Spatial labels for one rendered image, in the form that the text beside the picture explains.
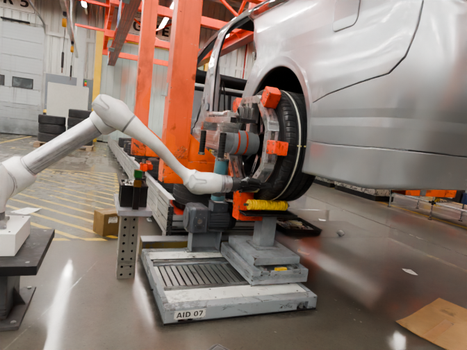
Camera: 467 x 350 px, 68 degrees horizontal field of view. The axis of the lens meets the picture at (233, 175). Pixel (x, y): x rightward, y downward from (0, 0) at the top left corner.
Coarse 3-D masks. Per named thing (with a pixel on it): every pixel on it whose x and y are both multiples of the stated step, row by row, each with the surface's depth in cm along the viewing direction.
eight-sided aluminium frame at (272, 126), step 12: (252, 96) 196; (264, 108) 182; (264, 120) 181; (276, 120) 180; (276, 132) 178; (264, 144) 179; (228, 156) 224; (264, 156) 178; (264, 168) 178; (264, 180) 188
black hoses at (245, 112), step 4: (240, 108) 179; (244, 108) 180; (248, 108) 180; (252, 108) 182; (240, 112) 177; (244, 112) 179; (248, 112) 178; (252, 112) 180; (240, 116) 176; (244, 116) 177; (248, 116) 178; (252, 116) 179; (240, 120) 175; (244, 120) 176; (248, 120) 177; (252, 120) 178; (252, 124) 199; (256, 124) 196
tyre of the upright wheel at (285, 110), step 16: (288, 96) 189; (288, 112) 178; (304, 112) 183; (240, 128) 230; (288, 128) 176; (304, 128) 179; (288, 144) 175; (304, 144) 179; (240, 160) 227; (288, 160) 177; (272, 176) 186; (288, 176) 182; (304, 176) 185; (256, 192) 202; (272, 192) 189; (288, 192) 192; (304, 192) 195
